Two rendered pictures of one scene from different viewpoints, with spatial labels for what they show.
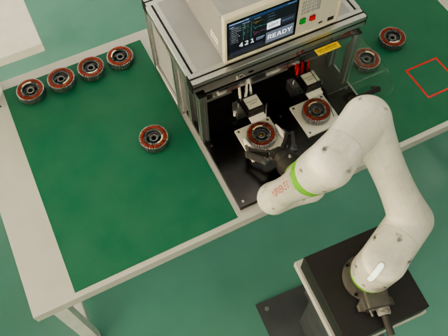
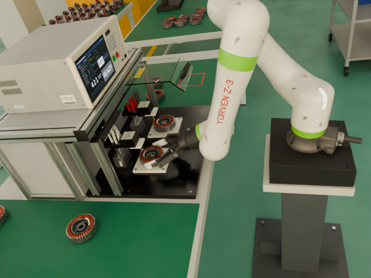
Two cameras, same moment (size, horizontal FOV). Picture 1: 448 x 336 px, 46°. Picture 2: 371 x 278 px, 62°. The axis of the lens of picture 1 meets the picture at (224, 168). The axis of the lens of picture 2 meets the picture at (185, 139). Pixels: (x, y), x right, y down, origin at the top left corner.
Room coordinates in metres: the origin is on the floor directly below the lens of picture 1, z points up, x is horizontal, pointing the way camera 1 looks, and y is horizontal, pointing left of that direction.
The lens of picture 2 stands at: (0.21, 0.53, 1.67)
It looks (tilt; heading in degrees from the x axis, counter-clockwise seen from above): 37 degrees down; 313
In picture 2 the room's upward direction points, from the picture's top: 13 degrees counter-clockwise
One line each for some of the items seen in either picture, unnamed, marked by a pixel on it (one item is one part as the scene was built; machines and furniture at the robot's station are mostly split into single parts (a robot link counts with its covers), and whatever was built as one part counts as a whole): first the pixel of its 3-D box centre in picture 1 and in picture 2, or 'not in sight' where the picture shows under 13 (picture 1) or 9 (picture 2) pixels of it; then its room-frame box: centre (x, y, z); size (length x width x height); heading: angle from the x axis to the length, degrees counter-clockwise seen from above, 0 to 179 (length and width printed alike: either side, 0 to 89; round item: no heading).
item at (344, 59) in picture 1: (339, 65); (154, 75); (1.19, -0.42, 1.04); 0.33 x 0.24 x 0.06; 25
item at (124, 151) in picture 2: (243, 107); (122, 156); (1.19, -0.08, 0.80); 0.08 x 0.05 x 0.06; 115
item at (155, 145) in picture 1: (153, 139); (81, 228); (1.08, 0.27, 0.77); 0.11 x 0.11 x 0.04
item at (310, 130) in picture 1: (315, 115); (165, 127); (1.16, -0.36, 0.78); 0.15 x 0.15 x 0.01; 25
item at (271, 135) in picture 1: (261, 135); (152, 155); (1.06, -0.14, 0.80); 0.11 x 0.11 x 0.04
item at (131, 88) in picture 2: (281, 66); (124, 99); (1.20, -0.21, 1.03); 0.62 x 0.01 x 0.03; 115
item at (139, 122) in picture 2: (297, 85); (137, 125); (1.29, -0.30, 0.80); 0.08 x 0.05 x 0.06; 115
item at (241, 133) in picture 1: (261, 139); (153, 160); (1.06, -0.14, 0.78); 0.15 x 0.15 x 0.01; 25
